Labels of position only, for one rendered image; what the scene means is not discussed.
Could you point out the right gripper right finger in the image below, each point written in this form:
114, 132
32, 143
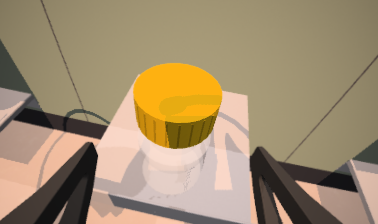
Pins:
269, 177

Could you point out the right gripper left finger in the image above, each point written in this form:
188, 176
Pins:
73, 182

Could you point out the bottle with yellow cap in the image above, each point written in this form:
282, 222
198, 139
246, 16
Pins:
176, 108

